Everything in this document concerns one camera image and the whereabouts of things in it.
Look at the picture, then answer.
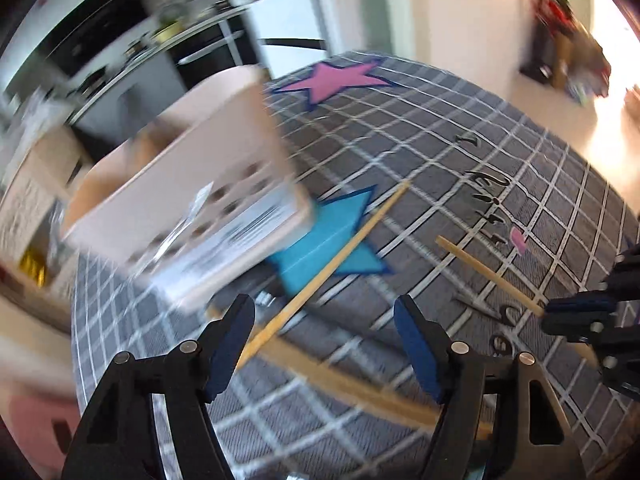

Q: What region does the wooden chopstick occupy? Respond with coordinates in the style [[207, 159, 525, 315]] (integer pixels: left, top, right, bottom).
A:
[[237, 182, 412, 368], [207, 305, 493, 441], [435, 236, 601, 367]]

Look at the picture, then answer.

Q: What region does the cream plastic utensil holder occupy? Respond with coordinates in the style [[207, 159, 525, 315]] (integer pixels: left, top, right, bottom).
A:
[[59, 65, 317, 313]]

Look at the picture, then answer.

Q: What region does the black built-in oven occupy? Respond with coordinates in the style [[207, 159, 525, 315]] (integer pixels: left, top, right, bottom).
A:
[[170, 10, 263, 93]]

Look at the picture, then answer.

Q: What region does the yellow oil bottle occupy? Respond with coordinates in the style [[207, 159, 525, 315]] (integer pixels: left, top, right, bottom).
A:
[[19, 246, 50, 288]]

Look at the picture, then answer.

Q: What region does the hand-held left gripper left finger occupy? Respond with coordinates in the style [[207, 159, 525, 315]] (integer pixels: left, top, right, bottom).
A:
[[60, 294, 257, 480]]

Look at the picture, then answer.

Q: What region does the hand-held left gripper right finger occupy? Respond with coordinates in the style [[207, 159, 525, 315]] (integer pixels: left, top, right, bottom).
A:
[[392, 294, 587, 480]]

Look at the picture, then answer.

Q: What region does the pink plastic stool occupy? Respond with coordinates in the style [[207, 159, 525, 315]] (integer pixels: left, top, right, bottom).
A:
[[7, 392, 83, 466]]

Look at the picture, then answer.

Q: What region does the cluttered dark shelf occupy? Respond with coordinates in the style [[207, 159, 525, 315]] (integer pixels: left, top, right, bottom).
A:
[[520, 0, 613, 108]]

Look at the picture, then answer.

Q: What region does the grey checked star tablecloth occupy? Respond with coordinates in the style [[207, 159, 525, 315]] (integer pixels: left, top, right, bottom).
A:
[[70, 50, 640, 480]]

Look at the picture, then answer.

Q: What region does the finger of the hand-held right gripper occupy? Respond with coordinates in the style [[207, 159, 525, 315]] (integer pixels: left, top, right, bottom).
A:
[[546, 294, 619, 317], [541, 312, 623, 346]]

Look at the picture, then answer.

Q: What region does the white fridge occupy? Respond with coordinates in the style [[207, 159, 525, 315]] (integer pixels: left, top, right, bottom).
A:
[[232, 0, 333, 78]]

